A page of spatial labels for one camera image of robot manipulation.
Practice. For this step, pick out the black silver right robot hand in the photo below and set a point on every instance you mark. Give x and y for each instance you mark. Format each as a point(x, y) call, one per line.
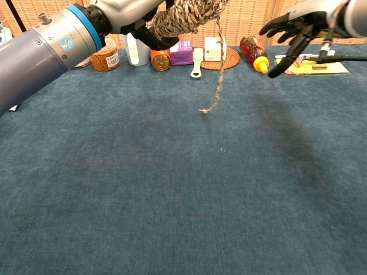
point(298, 23)

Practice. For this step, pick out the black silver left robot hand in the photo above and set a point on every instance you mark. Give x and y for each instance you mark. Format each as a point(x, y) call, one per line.
point(126, 11)

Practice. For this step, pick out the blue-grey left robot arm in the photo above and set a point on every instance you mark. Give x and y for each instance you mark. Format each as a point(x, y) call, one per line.
point(28, 57)

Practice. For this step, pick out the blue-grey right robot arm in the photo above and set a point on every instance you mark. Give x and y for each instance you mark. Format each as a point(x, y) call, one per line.
point(357, 17)

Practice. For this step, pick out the white measuring scoop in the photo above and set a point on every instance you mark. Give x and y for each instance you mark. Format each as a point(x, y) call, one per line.
point(137, 54)

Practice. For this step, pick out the bamboo folding screen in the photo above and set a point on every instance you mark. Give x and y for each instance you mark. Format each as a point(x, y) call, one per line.
point(249, 20)

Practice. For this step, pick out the honey bottle yellow cap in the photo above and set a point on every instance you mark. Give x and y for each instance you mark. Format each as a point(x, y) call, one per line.
point(252, 51)

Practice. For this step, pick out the brown spice jar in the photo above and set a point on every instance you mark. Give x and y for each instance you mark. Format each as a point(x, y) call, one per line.
point(104, 61)

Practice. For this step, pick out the razor in yellow package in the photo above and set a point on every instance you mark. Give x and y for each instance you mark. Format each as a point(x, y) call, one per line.
point(329, 68)

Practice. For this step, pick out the orange can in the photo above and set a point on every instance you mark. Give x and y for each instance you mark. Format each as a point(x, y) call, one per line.
point(160, 60)

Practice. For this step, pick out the woven round coaster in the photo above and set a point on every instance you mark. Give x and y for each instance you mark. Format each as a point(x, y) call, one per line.
point(232, 58)

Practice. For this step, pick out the mint green brush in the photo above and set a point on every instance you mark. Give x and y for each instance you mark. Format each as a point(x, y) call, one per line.
point(196, 61)

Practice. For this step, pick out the small white purple box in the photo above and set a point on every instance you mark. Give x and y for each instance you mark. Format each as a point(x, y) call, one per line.
point(212, 48)

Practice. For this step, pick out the black tripod stand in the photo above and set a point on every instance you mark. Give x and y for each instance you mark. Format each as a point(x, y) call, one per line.
point(15, 13)

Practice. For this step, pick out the blue table cloth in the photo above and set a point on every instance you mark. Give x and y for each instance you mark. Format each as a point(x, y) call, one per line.
point(172, 172)

